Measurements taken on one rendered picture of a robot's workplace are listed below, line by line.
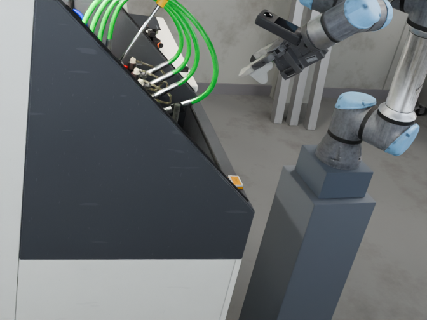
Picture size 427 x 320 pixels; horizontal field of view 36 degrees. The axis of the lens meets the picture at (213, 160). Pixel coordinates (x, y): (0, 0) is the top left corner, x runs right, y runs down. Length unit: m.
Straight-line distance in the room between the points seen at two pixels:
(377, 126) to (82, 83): 0.98
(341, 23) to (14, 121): 0.73
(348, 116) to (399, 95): 0.18
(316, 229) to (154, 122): 0.86
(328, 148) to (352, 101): 0.18
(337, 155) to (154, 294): 0.75
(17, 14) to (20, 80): 0.14
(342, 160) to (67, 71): 1.03
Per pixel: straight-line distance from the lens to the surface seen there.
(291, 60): 1.53
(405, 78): 1.96
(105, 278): 1.73
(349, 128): 2.08
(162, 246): 1.69
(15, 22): 1.36
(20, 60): 1.39
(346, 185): 2.15
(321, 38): 1.48
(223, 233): 1.70
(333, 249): 2.26
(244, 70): 1.57
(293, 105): 4.45
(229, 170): 1.84
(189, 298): 1.83
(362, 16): 1.44
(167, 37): 2.65
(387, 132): 2.02
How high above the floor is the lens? 1.86
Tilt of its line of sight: 29 degrees down
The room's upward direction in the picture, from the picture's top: 13 degrees clockwise
